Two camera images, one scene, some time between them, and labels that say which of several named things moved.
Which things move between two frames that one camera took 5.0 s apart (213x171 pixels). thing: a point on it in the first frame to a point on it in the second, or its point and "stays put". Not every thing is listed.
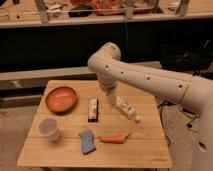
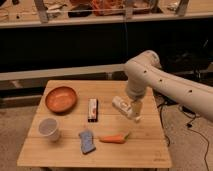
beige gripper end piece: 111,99 to 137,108
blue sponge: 87,140 stays put
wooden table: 81,125 stays put
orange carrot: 114,138 stays put
